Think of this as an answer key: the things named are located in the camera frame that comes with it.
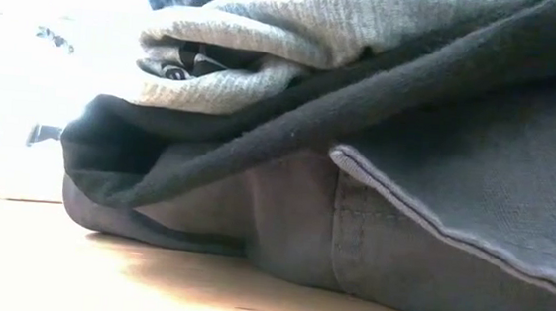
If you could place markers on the white folded garment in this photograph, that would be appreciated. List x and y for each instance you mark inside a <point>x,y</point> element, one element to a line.
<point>22,180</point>

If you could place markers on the light grey sweatshirt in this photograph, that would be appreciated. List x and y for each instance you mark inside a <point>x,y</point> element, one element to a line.
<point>318,24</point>

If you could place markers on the black garment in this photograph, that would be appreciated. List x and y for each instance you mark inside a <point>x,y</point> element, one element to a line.
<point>361,107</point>

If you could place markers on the dark grey pants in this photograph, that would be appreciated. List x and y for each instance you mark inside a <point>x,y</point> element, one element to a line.
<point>452,214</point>

